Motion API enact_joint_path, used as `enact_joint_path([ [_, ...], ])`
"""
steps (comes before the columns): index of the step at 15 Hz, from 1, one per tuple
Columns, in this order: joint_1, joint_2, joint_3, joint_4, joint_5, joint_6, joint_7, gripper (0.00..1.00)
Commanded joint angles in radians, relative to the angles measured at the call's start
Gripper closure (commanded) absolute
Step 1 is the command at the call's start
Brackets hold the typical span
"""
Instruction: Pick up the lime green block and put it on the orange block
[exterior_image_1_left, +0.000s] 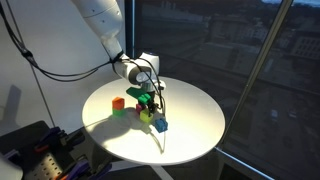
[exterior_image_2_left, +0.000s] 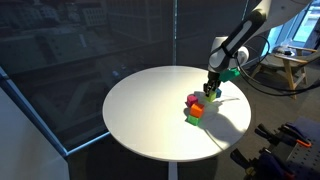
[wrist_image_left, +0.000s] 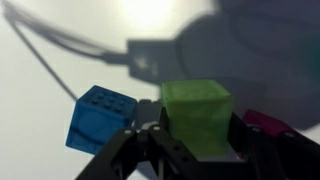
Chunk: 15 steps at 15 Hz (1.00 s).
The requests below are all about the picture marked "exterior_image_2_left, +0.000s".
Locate magenta block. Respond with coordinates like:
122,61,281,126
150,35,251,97
186,94,199,108

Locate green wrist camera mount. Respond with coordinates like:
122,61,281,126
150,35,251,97
218,67,241,84

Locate white table pedestal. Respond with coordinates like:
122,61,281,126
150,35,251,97
167,161,179,180

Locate purple spring clamp orange handles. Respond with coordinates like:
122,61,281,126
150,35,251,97
254,121,313,149
230,148,297,180

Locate dark green block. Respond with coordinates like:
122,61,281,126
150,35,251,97
186,114,202,127

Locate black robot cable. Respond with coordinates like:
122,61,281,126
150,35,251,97
234,34,320,98

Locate pale clutter bundle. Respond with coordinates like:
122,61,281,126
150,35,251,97
275,40,297,57

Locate orange block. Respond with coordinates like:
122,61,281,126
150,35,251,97
189,102,206,119

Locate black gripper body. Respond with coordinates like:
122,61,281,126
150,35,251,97
205,70,222,90

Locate metal window mullion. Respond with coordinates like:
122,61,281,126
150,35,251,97
0,66,69,158

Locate wooden armchair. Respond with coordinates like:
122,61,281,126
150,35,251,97
248,44,320,100

